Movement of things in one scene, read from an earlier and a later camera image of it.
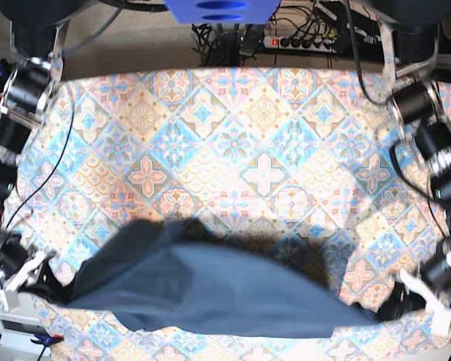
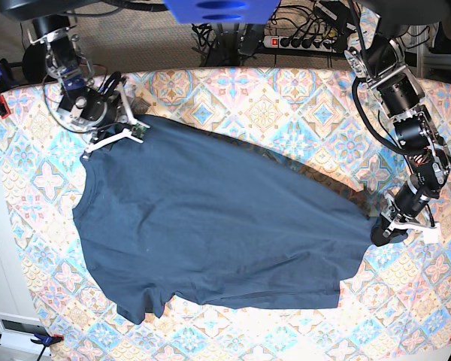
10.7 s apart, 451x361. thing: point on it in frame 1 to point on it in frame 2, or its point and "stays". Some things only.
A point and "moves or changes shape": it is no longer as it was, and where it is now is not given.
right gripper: x=430 y=284 to x=405 y=209
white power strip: x=301 y=43 stays
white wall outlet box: x=17 y=332 stays
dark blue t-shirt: x=176 y=279 moves or changes shape
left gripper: x=19 y=269 to x=107 y=112
